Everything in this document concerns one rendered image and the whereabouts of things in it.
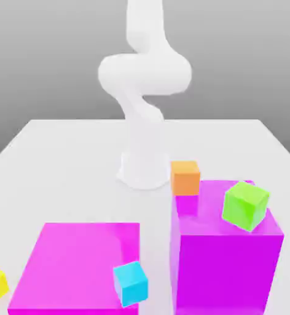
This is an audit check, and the small green cube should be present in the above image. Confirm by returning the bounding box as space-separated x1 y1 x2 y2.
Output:
221 181 270 233

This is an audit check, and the large purple box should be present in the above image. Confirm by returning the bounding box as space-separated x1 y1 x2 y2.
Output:
170 180 285 315

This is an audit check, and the small orange cube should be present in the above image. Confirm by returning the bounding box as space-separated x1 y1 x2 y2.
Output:
170 160 201 197

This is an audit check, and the small cyan cube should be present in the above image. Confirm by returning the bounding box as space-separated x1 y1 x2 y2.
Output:
112 260 149 308

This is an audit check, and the large pink box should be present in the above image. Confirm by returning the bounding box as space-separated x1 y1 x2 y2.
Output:
7 222 141 315

